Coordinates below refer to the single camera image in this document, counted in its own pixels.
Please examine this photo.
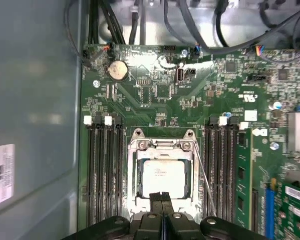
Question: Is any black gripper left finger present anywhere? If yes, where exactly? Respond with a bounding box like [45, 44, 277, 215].
[62, 191, 163, 240]

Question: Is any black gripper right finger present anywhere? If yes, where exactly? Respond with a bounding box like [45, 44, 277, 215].
[162, 191, 269, 240]

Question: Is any silver CPU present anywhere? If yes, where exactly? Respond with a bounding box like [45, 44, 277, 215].
[137, 157, 190, 201]

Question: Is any wire locking lever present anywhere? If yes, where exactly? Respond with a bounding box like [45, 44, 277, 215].
[191, 141, 218, 218]

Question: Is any CPU socket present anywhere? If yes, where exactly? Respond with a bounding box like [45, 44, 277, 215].
[126, 127, 202, 221]

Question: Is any green RAM stick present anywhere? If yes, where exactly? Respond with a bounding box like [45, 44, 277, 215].
[235, 128, 253, 227]

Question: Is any black expansion slot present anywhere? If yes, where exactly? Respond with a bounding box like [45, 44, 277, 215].
[251, 187, 259, 235]

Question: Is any green motherboard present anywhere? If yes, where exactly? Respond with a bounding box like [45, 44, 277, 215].
[78, 43, 300, 240]

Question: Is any blue expansion slot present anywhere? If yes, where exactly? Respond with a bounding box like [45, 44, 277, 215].
[265, 178, 275, 240]

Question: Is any internal USB port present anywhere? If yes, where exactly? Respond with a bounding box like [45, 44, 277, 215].
[175, 67, 186, 84]

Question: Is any round coin battery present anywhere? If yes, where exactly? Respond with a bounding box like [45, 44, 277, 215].
[105, 59, 129, 81]

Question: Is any white case sticker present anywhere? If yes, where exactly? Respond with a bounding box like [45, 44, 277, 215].
[0, 143, 16, 209]

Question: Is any black PC case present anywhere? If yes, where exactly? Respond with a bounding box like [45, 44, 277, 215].
[0, 0, 300, 240]

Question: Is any black internal cable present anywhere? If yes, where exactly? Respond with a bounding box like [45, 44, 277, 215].
[128, 0, 147, 45]
[97, 0, 127, 47]
[213, 0, 232, 48]

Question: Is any grey internal cable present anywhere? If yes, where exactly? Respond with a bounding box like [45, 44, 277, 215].
[203, 6, 300, 55]

